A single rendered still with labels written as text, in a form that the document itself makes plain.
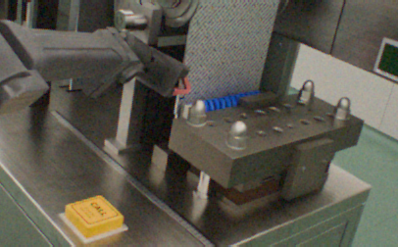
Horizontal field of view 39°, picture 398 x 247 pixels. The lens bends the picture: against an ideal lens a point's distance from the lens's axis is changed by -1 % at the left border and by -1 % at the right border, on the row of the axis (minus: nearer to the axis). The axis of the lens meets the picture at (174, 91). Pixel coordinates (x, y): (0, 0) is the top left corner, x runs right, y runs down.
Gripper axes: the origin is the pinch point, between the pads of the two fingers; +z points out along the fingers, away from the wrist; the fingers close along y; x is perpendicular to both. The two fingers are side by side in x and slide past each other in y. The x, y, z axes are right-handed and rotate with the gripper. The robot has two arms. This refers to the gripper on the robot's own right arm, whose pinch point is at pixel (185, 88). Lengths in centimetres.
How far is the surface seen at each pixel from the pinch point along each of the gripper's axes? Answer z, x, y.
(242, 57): 9.7, 11.8, 0.3
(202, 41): -3.2, 9.2, 0.3
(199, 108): -2.8, -1.8, 7.9
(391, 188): 237, 17, -42
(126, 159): 1.8, -18.2, -5.0
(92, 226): -16.4, -26.5, 13.3
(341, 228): 37.2, -7.7, 25.6
